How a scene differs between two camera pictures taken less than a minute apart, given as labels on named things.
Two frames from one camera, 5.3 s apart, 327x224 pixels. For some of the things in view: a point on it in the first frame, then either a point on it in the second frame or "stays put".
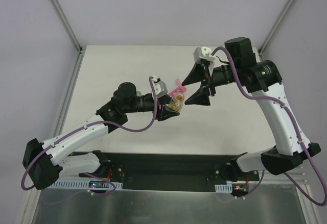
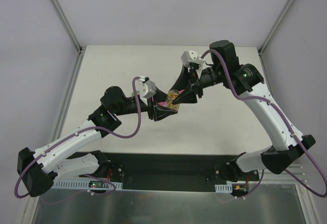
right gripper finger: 197,73 → 183,80
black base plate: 165,172 stays put
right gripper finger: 202,97 → 189,97
